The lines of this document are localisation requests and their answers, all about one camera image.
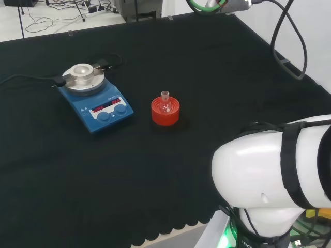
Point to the clear glass round-bottom flask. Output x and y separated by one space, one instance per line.
164 107

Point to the red ribbed flask stand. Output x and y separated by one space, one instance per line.
165 120

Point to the black bench cloth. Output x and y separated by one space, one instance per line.
181 168

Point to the blue heater with steel plate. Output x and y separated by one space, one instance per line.
85 108

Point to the grey cabinet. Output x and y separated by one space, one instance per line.
139 10

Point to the white power strip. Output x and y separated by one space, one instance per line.
108 12

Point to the thin dark tripod leg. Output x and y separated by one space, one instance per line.
21 25

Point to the black box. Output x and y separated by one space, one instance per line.
20 3

